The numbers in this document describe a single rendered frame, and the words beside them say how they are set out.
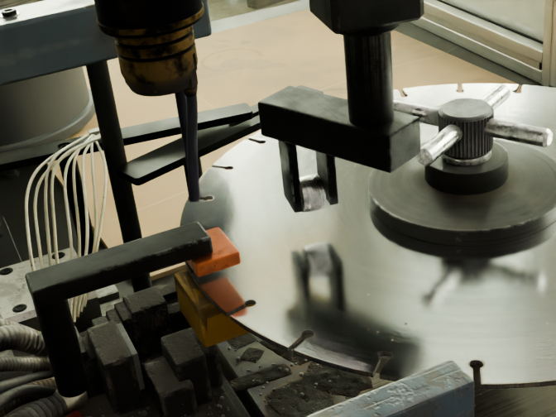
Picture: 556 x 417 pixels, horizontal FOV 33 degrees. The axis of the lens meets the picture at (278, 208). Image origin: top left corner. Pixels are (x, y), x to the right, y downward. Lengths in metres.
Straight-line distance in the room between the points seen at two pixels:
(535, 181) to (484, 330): 0.13
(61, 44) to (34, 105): 0.51
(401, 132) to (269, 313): 0.11
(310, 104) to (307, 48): 0.89
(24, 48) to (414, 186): 0.27
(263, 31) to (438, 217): 0.99
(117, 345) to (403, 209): 0.17
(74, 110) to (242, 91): 0.22
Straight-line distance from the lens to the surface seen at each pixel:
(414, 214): 0.50
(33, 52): 0.63
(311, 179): 0.50
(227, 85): 1.26
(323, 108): 0.47
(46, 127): 1.15
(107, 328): 0.52
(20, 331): 0.53
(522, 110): 0.65
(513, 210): 0.51
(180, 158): 0.68
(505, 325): 0.44
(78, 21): 0.63
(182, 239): 0.46
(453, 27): 1.36
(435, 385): 0.33
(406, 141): 0.45
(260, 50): 1.38
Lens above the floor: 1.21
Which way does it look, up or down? 29 degrees down
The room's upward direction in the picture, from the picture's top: 7 degrees counter-clockwise
